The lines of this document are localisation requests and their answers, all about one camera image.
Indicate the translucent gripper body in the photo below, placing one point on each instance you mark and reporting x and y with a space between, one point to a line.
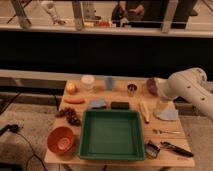
162 105

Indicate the blue sponge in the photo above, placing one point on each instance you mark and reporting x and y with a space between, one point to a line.
97 104

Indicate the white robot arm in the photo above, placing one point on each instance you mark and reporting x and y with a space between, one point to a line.
187 84

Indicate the black sponge block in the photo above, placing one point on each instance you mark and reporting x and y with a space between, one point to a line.
120 105

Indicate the light blue cloth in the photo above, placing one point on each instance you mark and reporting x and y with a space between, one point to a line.
168 114

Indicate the yellow banana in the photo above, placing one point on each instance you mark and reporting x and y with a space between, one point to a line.
145 111

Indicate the metal fork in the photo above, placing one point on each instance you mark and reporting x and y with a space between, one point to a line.
166 132

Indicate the purple plate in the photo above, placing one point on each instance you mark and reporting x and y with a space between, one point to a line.
152 86

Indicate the small metal cup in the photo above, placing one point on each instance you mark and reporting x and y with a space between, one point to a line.
131 89

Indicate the small metal cookie cutter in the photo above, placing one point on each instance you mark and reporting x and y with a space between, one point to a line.
152 150

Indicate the blue plastic cup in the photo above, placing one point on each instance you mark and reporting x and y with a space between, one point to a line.
109 83

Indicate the green plastic tray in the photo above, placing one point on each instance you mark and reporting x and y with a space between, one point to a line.
111 135

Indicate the white cup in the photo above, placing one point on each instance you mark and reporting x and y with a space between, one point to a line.
88 82

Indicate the orange carrot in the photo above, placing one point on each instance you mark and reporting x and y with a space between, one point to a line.
74 100

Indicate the bunch of dark grapes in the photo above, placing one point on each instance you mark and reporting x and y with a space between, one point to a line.
70 115

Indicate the yellow apple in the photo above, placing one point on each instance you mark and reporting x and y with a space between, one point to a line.
71 88

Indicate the seated person in background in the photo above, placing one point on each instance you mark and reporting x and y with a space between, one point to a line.
128 11

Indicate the orange bowl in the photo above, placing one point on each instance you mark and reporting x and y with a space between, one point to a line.
60 140

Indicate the black handled peeler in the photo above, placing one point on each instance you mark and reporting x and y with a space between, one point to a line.
176 149

